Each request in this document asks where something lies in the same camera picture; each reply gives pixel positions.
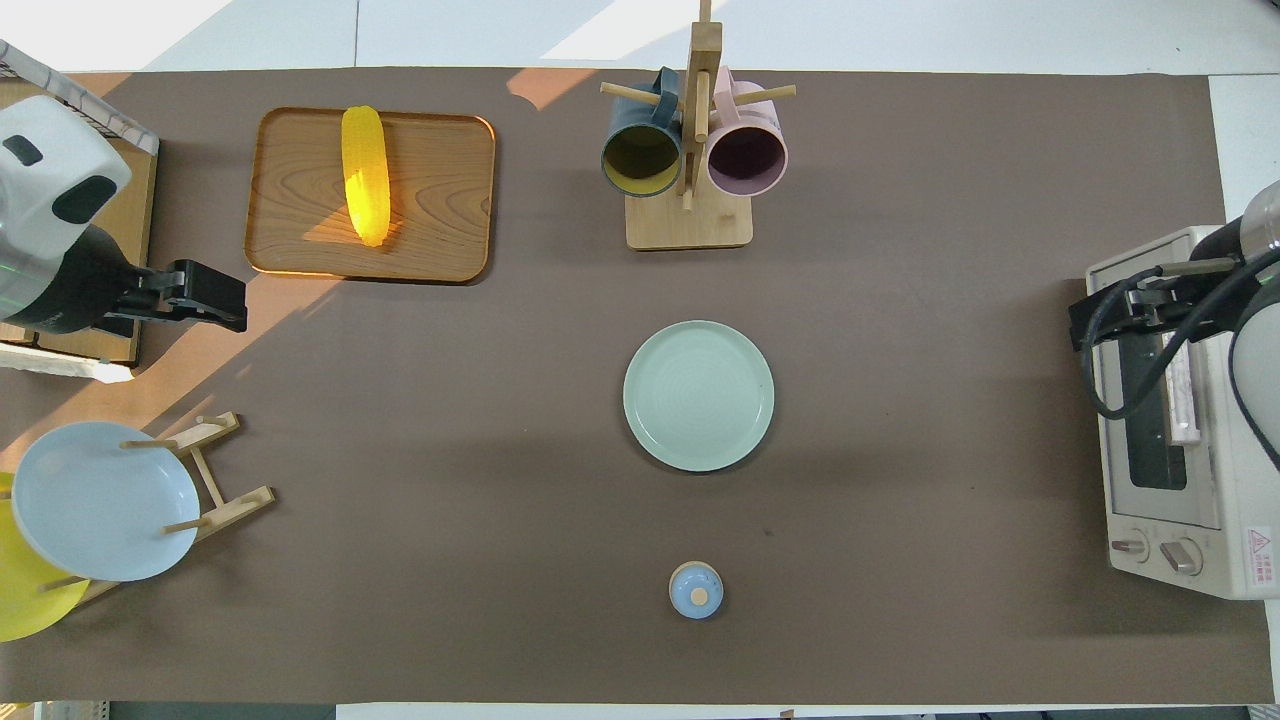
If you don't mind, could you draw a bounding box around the light blue plate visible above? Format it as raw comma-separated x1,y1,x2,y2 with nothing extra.
11,421,201,583

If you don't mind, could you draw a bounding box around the wooden plate rack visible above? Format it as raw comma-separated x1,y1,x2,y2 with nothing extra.
40,411,276,606

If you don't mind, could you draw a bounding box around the white toaster oven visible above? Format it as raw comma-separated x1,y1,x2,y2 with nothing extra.
1086,225,1280,601

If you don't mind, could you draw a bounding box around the brown table mat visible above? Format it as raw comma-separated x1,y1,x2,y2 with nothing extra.
0,68,1273,704

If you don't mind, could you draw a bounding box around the yellow plate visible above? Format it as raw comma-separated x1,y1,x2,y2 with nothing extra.
0,472,91,643

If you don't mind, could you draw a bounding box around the wooden serving tray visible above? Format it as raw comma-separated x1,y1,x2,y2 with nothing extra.
244,107,497,285

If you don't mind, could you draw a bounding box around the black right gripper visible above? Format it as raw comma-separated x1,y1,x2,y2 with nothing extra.
1068,262,1207,351

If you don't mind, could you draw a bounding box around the wooden mug tree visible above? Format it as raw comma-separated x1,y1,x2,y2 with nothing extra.
600,0,798,251

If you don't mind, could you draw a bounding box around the yellow corn cob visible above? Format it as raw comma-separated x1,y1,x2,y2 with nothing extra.
341,105,392,248

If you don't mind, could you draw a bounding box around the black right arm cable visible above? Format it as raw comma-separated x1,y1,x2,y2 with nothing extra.
1085,255,1263,421

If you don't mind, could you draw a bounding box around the pink mug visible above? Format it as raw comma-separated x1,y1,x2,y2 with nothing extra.
706,67,789,198

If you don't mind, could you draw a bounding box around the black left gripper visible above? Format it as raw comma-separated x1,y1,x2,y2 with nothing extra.
105,260,248,333

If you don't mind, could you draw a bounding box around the small blue bell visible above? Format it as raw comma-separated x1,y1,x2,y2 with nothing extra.
668,561,725,621

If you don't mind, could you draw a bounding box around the wooden step shelf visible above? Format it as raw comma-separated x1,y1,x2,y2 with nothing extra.
0,80,158,366

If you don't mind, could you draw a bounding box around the pale green plate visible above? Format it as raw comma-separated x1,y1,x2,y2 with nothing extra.
623,320,776,473

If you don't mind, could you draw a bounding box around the dark blue mug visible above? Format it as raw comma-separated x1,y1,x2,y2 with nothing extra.
601,67,684,198

